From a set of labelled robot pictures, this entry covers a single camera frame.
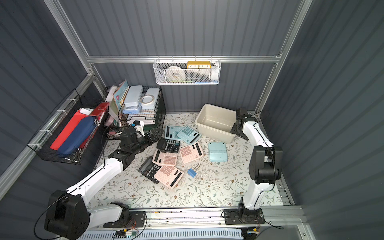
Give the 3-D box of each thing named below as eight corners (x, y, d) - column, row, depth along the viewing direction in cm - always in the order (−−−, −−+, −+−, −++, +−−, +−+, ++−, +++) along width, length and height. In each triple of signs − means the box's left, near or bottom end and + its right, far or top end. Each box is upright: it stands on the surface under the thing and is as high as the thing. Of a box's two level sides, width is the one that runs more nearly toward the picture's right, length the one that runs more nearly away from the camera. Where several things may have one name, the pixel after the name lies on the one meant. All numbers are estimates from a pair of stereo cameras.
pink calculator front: (155, 177, 88) (153, 175, 86) (166, 163, 94) (165, 161, 92) (172, 189, 84) (172, 187, 82) (183, 173, 90) (183, 171, 88)
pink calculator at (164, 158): (151, 165, 94) (149, 161, 90) (155, 152, 99) (153, 149, 96) (175, 167, 93) (174, 164, 89) (177, 154, 98) (177, 151, 95)
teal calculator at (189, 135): (178, 136, 109) (177, 133, 106) (186, 127, 114) (186, 125, 111) (192, 145, 104) (191, 142, 101) (200, 136, 108) (200, 133, 106)
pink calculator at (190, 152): (183, 164, 94) (183, 162, 92) (178, 150, 100) (178, 148, 98) (204, 156, 97) (205, 154, 95) (198, 143, 104) (198, 141, 101)
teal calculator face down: (208, 161, 96) (209, 159, 93) (207, 144, 104) (208, 142, 101) (227, 161, 96) (228, 159, 93) (225, 144, 104) (225, 142, 101)
